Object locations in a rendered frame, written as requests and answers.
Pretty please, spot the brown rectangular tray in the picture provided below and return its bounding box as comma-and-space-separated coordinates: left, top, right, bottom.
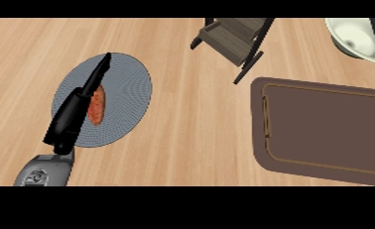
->
250, 76, 375, 186

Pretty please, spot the round grey woven placemat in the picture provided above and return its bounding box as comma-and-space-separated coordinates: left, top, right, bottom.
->
52, 52, 154, 149

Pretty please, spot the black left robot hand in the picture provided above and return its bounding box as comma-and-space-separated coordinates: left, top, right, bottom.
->
42, 52, 113, 156

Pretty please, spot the pale round bowl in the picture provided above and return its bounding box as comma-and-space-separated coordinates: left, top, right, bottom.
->
324, 17, 375, 62

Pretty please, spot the wooden tiered basket black frame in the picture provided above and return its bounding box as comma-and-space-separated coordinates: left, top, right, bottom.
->
190, 17, 278, 85

